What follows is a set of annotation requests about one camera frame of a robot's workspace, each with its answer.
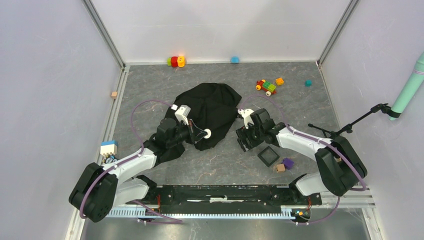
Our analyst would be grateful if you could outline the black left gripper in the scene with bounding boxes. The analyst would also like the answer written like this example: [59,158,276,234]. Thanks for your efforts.
[167,118,208,149]

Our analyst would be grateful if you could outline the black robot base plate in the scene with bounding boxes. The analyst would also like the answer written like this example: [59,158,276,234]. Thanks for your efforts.
[140,184,322,215]

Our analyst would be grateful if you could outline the black garment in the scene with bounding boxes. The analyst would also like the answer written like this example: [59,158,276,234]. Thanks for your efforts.
[144,83,242,166]

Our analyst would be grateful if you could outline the white round brooch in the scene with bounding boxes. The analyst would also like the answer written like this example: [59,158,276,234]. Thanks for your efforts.
[203,128,212,139]

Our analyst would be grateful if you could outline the blue round block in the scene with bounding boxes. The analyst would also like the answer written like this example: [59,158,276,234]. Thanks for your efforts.
[230,56,240,64]

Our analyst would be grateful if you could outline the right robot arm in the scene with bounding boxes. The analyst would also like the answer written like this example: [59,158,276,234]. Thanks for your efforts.
[236,108,368,204]

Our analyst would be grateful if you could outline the brown wooden cube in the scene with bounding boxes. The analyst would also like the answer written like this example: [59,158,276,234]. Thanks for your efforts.
[275,164,286,173]

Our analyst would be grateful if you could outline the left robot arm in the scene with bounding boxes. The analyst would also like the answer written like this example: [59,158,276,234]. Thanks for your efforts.
[68,118,212,223]

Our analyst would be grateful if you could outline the blue monster card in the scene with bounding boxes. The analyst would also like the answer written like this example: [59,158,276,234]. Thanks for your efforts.
[102,155,118,164]

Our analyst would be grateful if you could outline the colourful toy brick car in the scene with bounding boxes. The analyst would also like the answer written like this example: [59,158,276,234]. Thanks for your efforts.
[255,79,277,97]

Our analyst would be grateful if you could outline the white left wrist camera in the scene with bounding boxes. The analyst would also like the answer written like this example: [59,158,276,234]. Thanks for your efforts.
[170,104,191,126]

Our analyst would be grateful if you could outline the teal cube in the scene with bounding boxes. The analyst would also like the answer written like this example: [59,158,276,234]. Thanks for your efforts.
[304,79,312,87]

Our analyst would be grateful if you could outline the blue white block toy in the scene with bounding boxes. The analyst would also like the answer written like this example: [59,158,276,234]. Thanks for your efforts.
[99,140,118,158]

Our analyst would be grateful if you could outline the black tripod stand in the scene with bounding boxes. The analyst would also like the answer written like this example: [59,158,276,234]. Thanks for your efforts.
[308,103,401,139]

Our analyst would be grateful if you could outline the red yellow green toy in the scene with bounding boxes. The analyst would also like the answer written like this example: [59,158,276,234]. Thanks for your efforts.
[167,55,186,68]

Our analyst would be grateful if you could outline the black square tray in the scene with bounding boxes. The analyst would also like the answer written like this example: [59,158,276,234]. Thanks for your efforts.
[257,146,280,167]

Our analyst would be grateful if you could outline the purple cube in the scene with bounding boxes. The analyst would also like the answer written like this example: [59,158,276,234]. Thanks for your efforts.
[282,158,295,170]

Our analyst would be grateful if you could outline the mint green tube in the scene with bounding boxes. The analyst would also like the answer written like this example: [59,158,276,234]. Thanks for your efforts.
[389,53,424,121]

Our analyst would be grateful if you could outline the orange cube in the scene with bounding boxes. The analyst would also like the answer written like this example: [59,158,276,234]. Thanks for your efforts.
[275,77,285,86]

